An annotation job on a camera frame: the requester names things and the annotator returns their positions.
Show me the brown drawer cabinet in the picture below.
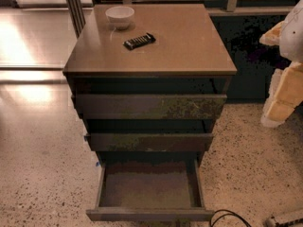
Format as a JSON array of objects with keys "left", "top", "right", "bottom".
[{"left": 63, "top": 5, "right": 237, "bottom": 161}]

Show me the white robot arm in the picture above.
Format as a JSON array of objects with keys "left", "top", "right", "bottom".
[{"left": 259, "top": 0, "right": 303, "bottom": 128}]

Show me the black cable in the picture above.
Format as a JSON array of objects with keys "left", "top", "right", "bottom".
[{"left": 209, "top": 209, "right": 253, "bottom": 227}]

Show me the white bowl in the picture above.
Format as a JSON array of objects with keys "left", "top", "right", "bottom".
[{"left": 105, "top": 6, "right": 134, "bottom": 30}]

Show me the white power strip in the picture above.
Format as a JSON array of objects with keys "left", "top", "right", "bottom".
[{"left": 264, "top": 209, "right": 303, "bottom": 227}]

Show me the drawer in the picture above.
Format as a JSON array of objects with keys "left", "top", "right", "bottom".
[
  {"left": 86, "top": 159, "right": 214, "bottom": 222},
  {"left": 84, "top": 133, "right": 213, "bottom": 151},
  {"left": 73, "top": 94, "right": 227, "bottom": 120}
]

